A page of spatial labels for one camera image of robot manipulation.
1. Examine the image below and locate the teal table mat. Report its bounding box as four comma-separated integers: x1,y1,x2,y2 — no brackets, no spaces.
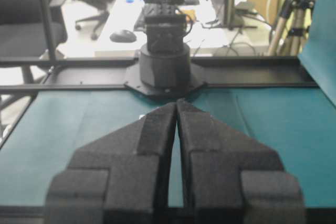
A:
0,0,336,209

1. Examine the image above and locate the camera tripod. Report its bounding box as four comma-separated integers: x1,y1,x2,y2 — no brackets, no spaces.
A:
266,0,316,57

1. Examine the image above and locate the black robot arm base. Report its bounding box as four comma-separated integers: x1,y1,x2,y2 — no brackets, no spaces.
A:
124,14,207,99

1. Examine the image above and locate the black computer mouse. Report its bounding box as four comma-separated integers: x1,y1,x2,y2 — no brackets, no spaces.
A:
110,29,137,43

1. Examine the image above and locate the right gripper black foam right finger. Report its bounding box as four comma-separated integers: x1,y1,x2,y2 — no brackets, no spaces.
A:
177,100,306,223

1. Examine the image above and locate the right gripper black foam left finger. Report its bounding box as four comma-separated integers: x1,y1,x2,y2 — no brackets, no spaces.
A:
46,103,175,223

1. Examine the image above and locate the white desk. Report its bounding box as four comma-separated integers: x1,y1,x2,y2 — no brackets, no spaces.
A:
94,0,270,57

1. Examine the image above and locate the black metal table frame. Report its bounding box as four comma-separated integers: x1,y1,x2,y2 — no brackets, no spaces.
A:
1,57,317,151

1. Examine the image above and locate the black office chair near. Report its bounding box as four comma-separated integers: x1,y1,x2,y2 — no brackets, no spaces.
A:
0,0,68,83

